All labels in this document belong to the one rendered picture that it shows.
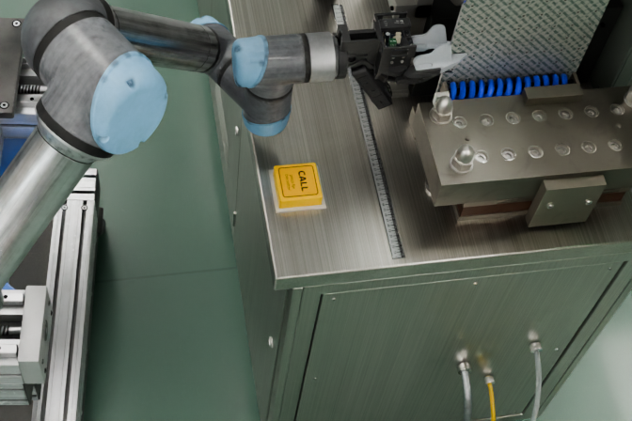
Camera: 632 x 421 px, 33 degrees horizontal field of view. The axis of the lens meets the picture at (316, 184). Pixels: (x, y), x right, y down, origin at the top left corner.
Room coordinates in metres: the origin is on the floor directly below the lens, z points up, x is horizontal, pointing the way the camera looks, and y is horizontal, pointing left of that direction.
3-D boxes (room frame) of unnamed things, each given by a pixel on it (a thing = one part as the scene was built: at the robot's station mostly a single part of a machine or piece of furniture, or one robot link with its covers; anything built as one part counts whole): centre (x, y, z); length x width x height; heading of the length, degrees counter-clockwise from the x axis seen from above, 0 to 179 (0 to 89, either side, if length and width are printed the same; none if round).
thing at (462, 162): (0.98, -0.21, 1.05); 0.04 x 0.04 x 0.04
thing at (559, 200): (0.99, -0.40, 0.97); 0.10 x 0.03 x 0.11; 108
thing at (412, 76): (1.10, -0.12, 1.09); 0.09 x 0.05 x 0.02; 107
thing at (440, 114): (1.07, -0.18, 1.05); 0.04 x 0.04 x 0.04
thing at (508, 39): (1.17, -0.28, 1.11); 0.23 x 0.01 x 0.18; 108
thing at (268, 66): (1.05, 0.10, 1.11); 0.11 x 0.08 x 0.09; 108
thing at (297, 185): (0.97, 0.03, 0.91); 0.07 x 0.07 x 0.02; 18
